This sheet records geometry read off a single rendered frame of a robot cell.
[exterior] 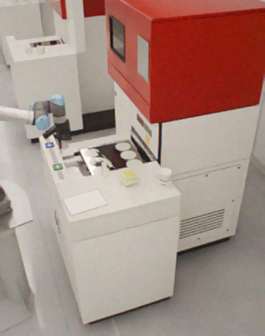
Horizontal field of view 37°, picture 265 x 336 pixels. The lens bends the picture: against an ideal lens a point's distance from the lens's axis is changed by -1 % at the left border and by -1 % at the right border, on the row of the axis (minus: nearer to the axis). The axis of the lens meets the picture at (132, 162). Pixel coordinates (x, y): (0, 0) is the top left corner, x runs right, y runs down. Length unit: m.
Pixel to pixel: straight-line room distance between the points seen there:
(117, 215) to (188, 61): 0.91
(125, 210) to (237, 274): 1.29
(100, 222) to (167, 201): 0.38
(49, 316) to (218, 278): 1.23
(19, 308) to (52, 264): 0.43
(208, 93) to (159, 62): 0.39
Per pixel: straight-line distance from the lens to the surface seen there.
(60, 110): 2.22
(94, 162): 2.54
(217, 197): 2.88
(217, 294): 2.97
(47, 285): 3.03
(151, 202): 2.12
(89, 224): 2.07
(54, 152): 2.57
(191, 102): 2.33
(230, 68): 2.38
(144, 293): 2.67
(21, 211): 2.37
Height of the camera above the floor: 2.34
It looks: 35 degrees down
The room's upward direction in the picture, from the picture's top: straight up
